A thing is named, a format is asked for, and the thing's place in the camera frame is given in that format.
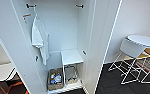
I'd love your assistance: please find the white round high table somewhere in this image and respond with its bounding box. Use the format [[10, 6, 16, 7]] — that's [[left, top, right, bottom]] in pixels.
[[126, 34, 150, 51]]

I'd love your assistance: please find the white wardrobe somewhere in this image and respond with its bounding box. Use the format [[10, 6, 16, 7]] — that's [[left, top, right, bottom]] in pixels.
[[10, 0, 124, 94]]

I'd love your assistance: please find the brown storage basket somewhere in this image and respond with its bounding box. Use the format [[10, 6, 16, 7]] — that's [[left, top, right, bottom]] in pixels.
[[46, 67, 65, 92]]

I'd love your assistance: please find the white t-shirt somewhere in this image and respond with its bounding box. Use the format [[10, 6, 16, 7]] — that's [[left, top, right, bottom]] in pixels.
[[30, 14, 51, 67]]

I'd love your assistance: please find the white blue bottle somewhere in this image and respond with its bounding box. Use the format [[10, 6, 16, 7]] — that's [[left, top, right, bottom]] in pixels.
[[53, 74, 63, 84]]

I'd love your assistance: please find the orange white warning label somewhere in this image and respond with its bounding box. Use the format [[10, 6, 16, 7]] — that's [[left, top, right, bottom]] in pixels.
[[22, 13, 32, 22]]

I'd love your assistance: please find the white inner shelf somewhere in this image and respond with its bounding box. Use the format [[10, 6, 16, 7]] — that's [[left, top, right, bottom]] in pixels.
[[60, 48, 85, 67]]

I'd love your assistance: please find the small colourful toy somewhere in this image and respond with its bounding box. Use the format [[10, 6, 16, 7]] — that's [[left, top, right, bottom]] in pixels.
[[49, 72, 56, 85]]

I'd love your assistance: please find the orange metal frame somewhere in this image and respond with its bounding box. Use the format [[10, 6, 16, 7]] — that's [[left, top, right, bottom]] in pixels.
[[0, 77, 27, 94]]

